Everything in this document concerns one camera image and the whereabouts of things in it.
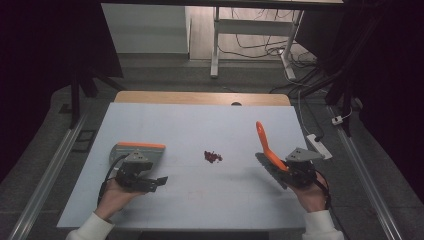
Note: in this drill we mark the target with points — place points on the pile of red crumbs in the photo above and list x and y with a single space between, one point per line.
212 156

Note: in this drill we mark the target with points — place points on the white table cover sheet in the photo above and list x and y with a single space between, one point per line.
193 196

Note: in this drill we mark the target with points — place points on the person's left hand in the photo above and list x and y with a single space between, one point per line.
115 198

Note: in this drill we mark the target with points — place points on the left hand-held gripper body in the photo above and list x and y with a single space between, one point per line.
135 170

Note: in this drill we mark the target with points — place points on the black stand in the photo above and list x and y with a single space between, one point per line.
75 100
340 90

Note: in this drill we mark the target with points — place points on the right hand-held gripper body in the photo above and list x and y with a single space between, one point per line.
301 166

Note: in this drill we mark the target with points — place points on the person's right hand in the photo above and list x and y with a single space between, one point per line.
311 196

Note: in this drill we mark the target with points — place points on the white cabinet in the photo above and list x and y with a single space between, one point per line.
146 30

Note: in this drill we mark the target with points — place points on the white desk frame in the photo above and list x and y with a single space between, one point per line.
253 27

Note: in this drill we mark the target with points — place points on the wooden table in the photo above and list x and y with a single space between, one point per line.
200 98

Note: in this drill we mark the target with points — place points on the metal floor rail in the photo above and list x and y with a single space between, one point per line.
43 180
366 180

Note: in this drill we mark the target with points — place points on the small white adapter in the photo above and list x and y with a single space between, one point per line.
337 120

